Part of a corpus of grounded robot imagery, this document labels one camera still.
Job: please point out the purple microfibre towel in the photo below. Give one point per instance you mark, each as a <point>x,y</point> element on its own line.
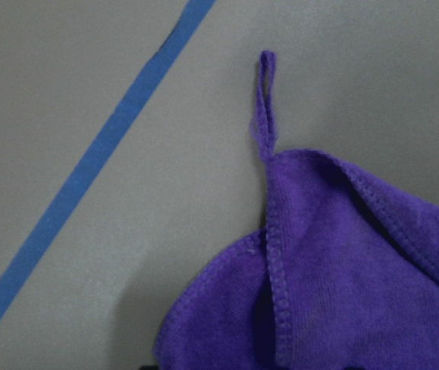
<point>344,274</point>

